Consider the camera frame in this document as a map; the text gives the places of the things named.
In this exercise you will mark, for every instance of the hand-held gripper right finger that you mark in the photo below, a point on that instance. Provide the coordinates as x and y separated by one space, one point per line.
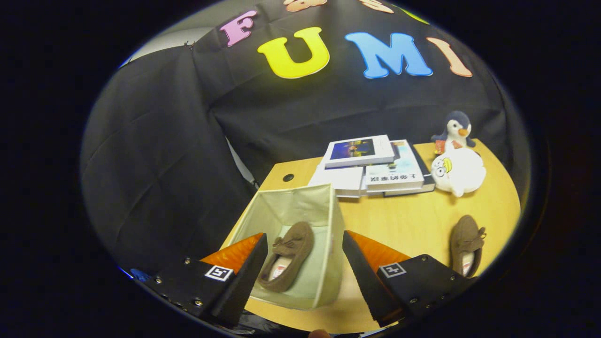
366 281

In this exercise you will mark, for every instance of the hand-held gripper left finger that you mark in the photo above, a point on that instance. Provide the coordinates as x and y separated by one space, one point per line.
246 277

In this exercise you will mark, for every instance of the brown shoe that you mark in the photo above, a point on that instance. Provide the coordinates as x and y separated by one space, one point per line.
465 239
293 249

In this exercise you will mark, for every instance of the green fabric storage box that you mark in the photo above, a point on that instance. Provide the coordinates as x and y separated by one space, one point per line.
300 204

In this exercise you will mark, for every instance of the plain white book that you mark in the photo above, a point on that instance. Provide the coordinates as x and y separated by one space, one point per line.
338 180

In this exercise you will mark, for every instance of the book with pale teal cover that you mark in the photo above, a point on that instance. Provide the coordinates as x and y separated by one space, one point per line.
399 173

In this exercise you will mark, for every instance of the book with blue picture cover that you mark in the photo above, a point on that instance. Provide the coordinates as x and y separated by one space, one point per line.
359 150

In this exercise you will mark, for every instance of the white round plush toy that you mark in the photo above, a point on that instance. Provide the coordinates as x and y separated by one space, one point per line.
462 171

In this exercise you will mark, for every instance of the black backdrop cloth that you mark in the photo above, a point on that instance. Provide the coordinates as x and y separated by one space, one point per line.
281 108

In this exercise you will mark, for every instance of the penguin plush toy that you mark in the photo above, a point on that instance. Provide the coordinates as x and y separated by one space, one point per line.
456 129

